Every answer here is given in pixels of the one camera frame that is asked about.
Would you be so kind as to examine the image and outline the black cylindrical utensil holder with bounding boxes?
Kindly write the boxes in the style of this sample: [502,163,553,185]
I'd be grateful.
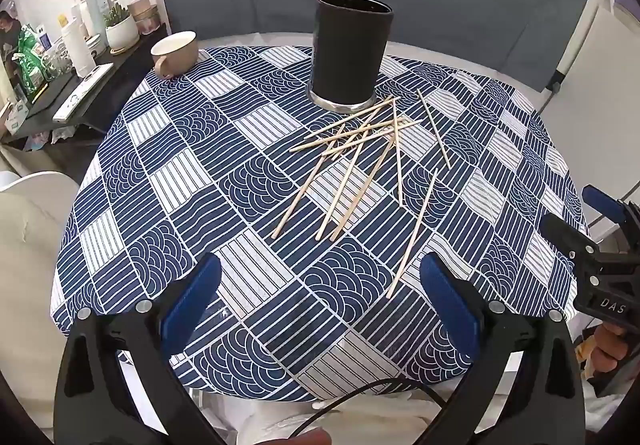
[307,0,394,112]

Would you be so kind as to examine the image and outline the person's right hand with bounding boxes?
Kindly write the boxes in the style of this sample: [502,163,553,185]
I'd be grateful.
[582,322,632,376]

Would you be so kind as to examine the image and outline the grey-blue sofa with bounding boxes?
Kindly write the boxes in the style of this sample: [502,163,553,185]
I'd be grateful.
[151,0,598,93]

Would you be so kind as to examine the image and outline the group of wooden chopsticks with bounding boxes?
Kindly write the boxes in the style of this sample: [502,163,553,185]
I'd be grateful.
[271,90,452,300]

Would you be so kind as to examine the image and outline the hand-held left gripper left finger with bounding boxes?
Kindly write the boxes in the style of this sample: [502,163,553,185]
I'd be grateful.
[54,252,223,445]

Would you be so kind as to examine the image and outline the pale green bottle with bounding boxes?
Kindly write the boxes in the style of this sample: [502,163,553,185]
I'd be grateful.
[82,0,108,38]

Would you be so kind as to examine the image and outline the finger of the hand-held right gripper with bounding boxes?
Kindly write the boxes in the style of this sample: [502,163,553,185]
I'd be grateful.
[539,212,600,277]
[582,184,640,252]

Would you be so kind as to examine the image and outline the black cable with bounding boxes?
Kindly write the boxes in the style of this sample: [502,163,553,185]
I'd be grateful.
[277,377,448,445]

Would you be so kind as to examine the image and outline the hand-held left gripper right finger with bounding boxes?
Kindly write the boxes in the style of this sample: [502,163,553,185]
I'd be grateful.
[419,252,586,445]

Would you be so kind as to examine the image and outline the stacked pink jars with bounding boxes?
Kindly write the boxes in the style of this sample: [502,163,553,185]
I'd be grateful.
[127,0,161,35]

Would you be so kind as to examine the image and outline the blue white patterned tablecloth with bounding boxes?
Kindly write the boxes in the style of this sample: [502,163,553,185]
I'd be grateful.
[49,45,591,403]

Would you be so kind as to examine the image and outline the potted plant in white pot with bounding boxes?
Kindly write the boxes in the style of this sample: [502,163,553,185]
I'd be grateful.
[103,5,141,53]

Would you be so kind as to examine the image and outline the beige ceramic cup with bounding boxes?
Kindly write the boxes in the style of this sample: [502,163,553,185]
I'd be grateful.
[151,31,199,79]

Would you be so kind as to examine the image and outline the person's left hand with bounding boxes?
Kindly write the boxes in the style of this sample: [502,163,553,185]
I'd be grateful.
[272,429,334,445]

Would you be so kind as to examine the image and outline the black side table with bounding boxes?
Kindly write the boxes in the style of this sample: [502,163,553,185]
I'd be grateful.
[0,25,173,146]

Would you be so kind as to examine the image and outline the white cloth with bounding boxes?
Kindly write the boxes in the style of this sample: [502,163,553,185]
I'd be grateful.
[190,375,451,445]

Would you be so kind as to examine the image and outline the white flat device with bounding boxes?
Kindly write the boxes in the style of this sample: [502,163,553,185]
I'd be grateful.
[52,64,115,122]

